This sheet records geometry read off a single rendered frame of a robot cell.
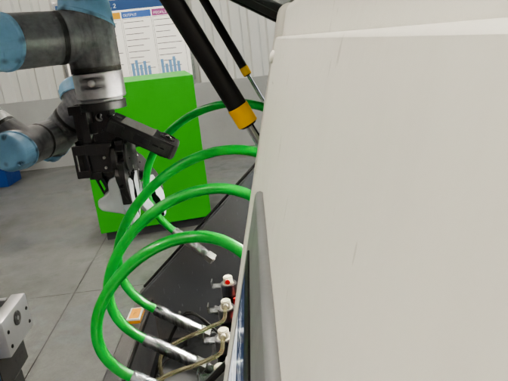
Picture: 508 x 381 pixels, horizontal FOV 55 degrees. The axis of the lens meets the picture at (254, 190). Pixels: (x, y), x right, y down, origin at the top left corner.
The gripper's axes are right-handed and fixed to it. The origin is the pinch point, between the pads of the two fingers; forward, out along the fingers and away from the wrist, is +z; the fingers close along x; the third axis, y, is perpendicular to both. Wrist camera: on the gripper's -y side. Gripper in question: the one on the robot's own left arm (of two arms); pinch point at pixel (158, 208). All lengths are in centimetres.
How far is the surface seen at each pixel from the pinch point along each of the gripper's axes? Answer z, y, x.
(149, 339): 23.5, -3.9, 19.8
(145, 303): 17.4, -1.0, 14.8
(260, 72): -311, 176, -529
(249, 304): 33, -46, 49
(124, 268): 17.8, -17.0, 28.9
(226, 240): 21.9, -26.6, 22.5
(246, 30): -361, 147, -510
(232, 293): 22.2, -5.1, 0.9
